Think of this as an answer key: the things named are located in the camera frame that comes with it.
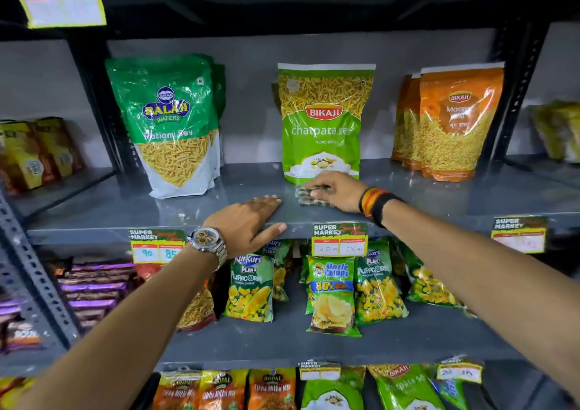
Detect yellow orange snack packet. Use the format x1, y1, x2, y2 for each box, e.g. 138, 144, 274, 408
0, 376, 36, 410

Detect yellow snack packets group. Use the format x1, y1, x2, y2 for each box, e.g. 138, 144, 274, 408
529, 100, 580, 164

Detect person's right hand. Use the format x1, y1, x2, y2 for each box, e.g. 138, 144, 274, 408
303, 171, 369, 214

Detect person's left forearm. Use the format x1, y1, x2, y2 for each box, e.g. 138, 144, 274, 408
14, 245, 223, 410

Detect purple brown snack packets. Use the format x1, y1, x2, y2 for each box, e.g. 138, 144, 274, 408
0, 295, 44, 354

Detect dark grey metal shelf rack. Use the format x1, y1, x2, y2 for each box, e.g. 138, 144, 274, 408
0, 0, 580, 410

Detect green blue chips packet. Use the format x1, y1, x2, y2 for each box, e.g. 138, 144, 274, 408
306, 256, 362, 338

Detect green snack bag yellow window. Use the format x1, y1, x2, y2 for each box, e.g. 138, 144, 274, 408
277, 63, 376, 186
300, 366, 367, 410
367, 363, 447, 410

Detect silver metal wristwatch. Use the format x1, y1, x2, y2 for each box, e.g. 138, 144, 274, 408
186, 226, 229, 270

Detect orange snack bag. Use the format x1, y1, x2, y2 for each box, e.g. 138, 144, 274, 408
391, 73, 423, 171
419, 63, 505, 183

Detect blue green snack packet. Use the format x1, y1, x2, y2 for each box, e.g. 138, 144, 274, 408
433, 378, 469, 410

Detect person's right forearm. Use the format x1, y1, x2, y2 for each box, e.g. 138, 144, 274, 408
383, 199, 580, 402

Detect red clear snack packet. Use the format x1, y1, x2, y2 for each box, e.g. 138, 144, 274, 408
135, 262, 217, 333

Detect small green puffed corn packet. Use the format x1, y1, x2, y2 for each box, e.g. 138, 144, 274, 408
263, 239, 294, 302
225, 253, 275, 324
355, 237, 409, 326
393, 241, 464, 309

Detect yellow brown snack packet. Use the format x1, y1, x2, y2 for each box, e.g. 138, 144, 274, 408
0, 121, 57, 195
35, 117, 85, 178

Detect orange mix snack packet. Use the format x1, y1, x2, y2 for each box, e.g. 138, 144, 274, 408
198, 369, 249, 410
247, 367, 297, 410
151, 371, 203, 410

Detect stack of purple chocolate bars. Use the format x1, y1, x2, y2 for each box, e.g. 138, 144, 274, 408
45, 259, 138, 332

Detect large green white snack bag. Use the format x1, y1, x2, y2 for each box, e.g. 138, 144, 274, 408
194, 53, 227, 180
105, 55, 221, 199

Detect green yellow red price label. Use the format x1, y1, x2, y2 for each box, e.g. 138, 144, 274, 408
311, 222, 369, 257
129, 228, 187, 265
298, 360, 341, 382
491, 216, 548, 254
436, 357, 484, 384

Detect black wristband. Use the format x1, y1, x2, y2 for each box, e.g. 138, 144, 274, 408
371, 192, 406, 229

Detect person's left hand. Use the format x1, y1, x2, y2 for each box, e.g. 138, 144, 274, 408
203, 195, 289, 260

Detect orange red thread wristband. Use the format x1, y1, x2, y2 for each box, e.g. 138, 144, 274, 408
359, 188, 389, 219

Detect grey patterned cleaning cloth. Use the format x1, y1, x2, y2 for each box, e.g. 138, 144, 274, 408
295, 184, 334, 208

